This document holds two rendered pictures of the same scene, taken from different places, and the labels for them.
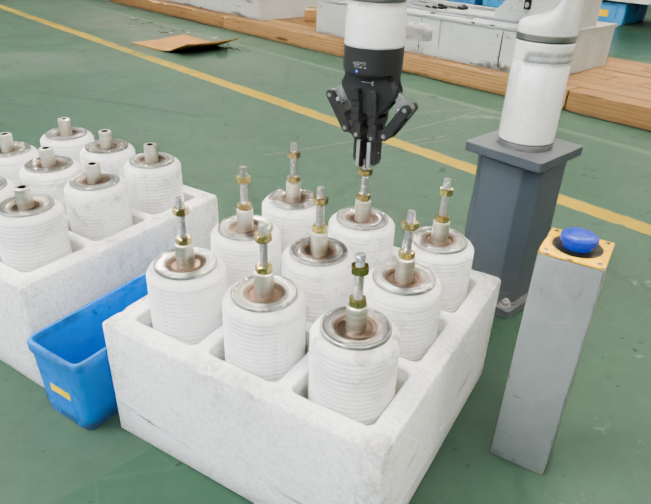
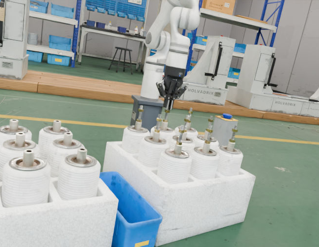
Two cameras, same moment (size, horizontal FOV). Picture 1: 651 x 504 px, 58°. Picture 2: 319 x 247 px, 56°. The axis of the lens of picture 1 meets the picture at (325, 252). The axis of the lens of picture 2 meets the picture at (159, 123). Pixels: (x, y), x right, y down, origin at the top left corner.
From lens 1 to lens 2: 104 cm
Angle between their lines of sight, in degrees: 64
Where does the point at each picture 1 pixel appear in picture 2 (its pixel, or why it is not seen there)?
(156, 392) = (185, 209)
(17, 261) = (91, 192)
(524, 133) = (156, 95)
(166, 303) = (187, 168)
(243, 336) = (215, 165)
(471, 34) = not seen: outside the picture
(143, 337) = (184, 186)
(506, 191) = (154, 115)
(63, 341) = (119, 225)
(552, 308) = (228, 135)
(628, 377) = not seen: hidden behind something
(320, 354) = (235, 158)
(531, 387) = not seen: hidden behind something
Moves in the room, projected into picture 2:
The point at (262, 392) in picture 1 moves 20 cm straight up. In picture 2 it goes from (226, 179) to (240, 119)
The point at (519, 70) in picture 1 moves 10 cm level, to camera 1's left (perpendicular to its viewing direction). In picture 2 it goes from (154, 74) to (144, 74)
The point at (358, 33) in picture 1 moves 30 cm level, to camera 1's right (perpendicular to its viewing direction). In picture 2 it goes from (182, 63) to (206, 66)
